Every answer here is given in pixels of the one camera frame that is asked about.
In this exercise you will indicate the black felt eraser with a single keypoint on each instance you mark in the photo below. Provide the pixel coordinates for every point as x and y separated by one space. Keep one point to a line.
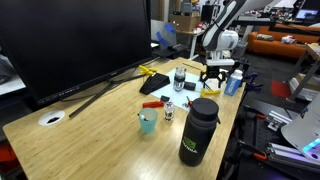
190 86

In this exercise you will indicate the small yellow piece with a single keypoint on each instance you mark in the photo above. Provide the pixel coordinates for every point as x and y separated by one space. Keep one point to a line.
202 93

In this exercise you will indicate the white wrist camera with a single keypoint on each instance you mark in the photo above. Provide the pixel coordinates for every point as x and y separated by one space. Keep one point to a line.
220 62

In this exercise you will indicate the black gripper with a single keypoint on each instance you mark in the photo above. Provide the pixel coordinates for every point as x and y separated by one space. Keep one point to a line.
213 70

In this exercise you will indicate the marker pen in cup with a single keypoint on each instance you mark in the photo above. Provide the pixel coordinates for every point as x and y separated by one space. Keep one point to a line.
142 116

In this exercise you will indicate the teal plastic cup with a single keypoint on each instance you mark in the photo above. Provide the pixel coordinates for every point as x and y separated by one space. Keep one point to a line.
147 123

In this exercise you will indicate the red floor mat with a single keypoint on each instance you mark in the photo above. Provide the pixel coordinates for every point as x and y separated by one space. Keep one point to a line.
280 89

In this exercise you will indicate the tall clear glass bottle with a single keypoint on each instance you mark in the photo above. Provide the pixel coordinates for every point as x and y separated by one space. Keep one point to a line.
179 80

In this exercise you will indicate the black clamp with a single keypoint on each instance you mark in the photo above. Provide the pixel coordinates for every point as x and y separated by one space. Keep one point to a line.
242 65

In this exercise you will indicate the orange sofa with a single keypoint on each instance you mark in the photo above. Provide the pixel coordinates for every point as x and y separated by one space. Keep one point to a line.
276 46

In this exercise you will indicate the white board with blue tape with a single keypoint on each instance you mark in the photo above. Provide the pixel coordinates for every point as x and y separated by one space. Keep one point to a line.
165 33

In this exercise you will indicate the black wedge tool holder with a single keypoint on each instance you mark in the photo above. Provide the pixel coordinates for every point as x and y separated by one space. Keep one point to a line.
155 83

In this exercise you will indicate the blue clamp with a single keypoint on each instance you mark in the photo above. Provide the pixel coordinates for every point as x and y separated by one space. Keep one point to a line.
251 83

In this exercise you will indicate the white paper mat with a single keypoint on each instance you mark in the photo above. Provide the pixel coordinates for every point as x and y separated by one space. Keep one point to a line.
176 96

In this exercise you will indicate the small black square block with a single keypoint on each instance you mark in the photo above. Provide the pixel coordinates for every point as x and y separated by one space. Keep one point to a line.
165 98

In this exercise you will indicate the small clear glass jar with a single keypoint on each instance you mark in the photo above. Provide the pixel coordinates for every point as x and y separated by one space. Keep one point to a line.
169 111

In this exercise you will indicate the black monitor stand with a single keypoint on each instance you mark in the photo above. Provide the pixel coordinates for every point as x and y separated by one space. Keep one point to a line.
90 102

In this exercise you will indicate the grey white machine housing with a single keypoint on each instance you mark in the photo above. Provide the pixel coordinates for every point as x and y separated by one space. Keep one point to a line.
300 133

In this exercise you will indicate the short aluminium bracket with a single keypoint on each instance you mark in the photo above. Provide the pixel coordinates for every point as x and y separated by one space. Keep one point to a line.
276 121

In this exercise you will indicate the black water bottle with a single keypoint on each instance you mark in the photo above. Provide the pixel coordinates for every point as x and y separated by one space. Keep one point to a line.
196 140

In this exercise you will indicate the cardboard box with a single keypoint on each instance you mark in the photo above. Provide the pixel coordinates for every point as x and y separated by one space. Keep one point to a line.
185 22

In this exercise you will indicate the blue and white carton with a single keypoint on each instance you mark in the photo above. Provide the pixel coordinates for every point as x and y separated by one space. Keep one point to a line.
233 83

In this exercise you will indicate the long aluminium extrusion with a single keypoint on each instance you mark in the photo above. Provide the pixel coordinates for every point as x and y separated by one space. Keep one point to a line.
286 151

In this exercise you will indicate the large black computer monitor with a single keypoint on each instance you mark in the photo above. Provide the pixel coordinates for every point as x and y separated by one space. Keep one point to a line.
73 43

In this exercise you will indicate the laptop screen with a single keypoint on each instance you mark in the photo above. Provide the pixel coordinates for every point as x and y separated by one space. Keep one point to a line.
306 14

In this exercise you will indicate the thin rod with yellow end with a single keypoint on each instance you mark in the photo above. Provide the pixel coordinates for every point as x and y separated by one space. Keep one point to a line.
191 66

